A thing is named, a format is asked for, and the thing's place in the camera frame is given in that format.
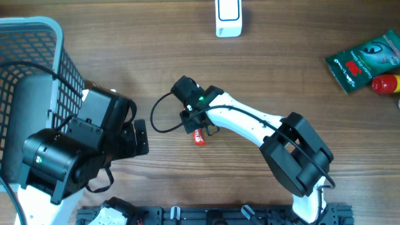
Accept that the red tube package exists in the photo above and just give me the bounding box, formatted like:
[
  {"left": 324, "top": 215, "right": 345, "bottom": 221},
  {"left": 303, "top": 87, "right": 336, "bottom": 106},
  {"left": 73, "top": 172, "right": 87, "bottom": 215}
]
[{"left": 192, "top": 129, "right": 206, "bottom": 146}]

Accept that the green glove package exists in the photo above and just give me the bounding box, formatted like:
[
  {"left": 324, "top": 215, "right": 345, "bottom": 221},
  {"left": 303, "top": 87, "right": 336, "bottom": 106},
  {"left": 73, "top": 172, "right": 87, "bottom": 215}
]
[{"left": 325, "top": 29, "right": 399, "bottom": 94}]

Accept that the red sauce bottle green cap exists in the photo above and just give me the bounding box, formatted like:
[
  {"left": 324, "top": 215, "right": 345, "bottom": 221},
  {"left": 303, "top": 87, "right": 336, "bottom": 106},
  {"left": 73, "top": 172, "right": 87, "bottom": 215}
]
[{"left": 372, "top": 74, "right": 399, "bottom": 94}]

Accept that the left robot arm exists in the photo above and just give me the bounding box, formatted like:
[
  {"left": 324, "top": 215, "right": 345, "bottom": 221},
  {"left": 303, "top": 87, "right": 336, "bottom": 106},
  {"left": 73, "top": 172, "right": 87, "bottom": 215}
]
[{"left": 14, "top": 87, "right": 149, "bottom": 224}]

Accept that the white barcode scanner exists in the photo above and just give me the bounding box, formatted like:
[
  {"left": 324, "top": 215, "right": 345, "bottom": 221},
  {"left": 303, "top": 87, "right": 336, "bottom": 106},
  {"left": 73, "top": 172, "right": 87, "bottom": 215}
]
[{"left": 214, "top": 0, "right": 243, "bottom": 38}]

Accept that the grey black plastic basket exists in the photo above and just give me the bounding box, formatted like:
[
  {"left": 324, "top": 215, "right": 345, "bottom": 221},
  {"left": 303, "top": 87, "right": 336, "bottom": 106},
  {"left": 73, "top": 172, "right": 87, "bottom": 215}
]
[{"left": 1, "top": 16, "right": 85, "bottom": 191}]

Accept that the right camera cable black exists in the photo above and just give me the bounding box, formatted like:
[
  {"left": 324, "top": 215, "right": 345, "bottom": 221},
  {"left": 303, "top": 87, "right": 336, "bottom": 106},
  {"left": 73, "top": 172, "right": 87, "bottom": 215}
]
[{"left": 149, "top": 91, "right": 337, "bottom": 225}]

